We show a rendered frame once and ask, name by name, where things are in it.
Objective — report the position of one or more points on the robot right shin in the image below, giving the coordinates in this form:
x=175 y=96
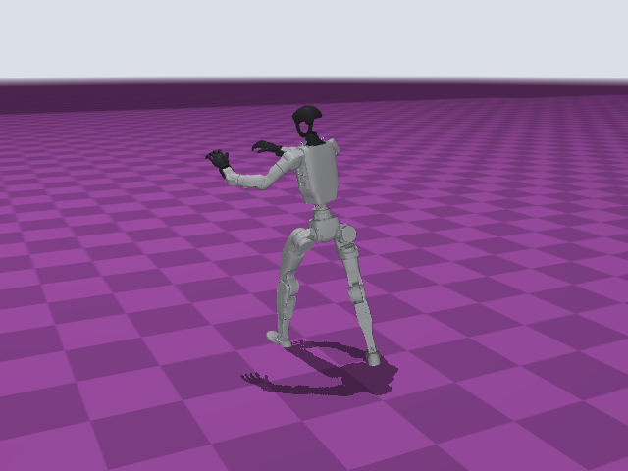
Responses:
x=364 y=319

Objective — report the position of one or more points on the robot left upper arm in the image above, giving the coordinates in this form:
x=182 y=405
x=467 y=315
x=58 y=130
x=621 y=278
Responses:
x=290 y=160

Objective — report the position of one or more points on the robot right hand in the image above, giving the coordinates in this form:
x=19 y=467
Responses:
x=268 y=146

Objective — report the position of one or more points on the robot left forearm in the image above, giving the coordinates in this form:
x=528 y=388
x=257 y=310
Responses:
x=246 y=181

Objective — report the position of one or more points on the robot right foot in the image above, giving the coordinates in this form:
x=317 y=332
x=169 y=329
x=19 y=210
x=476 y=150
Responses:
x=373 y=357

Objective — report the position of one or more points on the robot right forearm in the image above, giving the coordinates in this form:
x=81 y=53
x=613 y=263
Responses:
x=285 y=149

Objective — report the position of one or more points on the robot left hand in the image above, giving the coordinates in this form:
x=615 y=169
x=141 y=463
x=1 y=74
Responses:
x=219 y=160

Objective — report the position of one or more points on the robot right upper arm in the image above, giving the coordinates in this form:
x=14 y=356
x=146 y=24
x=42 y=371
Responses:
x=332 y=141

